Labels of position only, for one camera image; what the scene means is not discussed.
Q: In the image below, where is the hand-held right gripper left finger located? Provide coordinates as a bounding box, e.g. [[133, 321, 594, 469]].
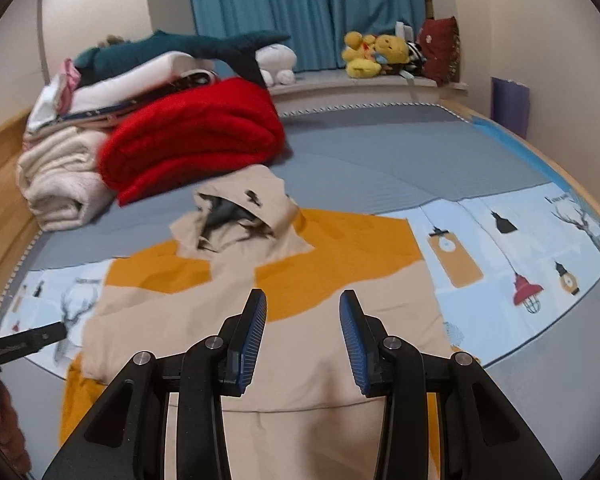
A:
[[42, 287, 269, 480]]

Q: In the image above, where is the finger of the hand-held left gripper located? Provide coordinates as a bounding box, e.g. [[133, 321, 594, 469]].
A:
[[30, 322, 67, 348]]

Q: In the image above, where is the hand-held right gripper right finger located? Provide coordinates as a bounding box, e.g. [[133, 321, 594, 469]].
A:
[[339, 289, 563, 480]]

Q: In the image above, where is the beige and mustard hooded jacket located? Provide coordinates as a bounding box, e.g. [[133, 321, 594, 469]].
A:
[[60, 165, 481, 480]]

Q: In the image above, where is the person's left forearm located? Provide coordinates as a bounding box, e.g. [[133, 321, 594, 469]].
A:
[[0, 377, 32, 473]]

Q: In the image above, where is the wooden headboard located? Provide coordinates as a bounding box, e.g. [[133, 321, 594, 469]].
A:
[[0, 112, 46, 321]]

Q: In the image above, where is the cream fleece folded blanket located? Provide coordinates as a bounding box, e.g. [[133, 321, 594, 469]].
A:
[[17, 126, 116, 232]]

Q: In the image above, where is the light blue printed bed runner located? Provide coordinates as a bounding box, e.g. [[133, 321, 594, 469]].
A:
[[0, 187, 600, 386]]

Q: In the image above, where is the bed with grey sheet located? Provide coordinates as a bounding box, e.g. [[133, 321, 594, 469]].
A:
[[0, 102, 600, 411]]

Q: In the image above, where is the red folded blanket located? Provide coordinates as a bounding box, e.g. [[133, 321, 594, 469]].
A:
[[98, 77, 287, 207]]

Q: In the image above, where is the folded pale sheets stack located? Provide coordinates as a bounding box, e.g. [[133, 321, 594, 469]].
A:
[[55, 72, 218, 128]]

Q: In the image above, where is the white window ledge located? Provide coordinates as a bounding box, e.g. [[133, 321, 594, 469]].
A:
[[267, 70, 468, 116]]

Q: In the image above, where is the white wardrobe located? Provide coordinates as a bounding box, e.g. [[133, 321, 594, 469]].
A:
[[0, 0, 46, 136]]

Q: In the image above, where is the white folded quilt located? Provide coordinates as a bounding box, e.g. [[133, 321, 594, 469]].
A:
[[72, 51, 216, 111]]

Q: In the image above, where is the white plush toy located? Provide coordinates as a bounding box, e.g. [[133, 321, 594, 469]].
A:
[[255, 44, 298, 86]]

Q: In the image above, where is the yellow duck plush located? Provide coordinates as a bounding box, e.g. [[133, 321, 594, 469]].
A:
[[342, 31, 381, 79]]

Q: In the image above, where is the black and white plush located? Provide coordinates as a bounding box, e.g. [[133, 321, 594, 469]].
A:
[[405, 40, 427, 78]]

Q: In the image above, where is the yellow bear plush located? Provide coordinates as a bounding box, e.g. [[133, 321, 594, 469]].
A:
[[372, 34, 411, 77]]

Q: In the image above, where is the teal shark plush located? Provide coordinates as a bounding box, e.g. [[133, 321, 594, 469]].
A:
[[75, 31, 291, 86]]

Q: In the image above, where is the dark red cushion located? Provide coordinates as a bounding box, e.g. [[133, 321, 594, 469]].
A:
[[417, 16, 461, 86]]

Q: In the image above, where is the blue curtain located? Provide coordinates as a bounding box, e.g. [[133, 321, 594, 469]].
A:
[[185, 0, 428, 73]]

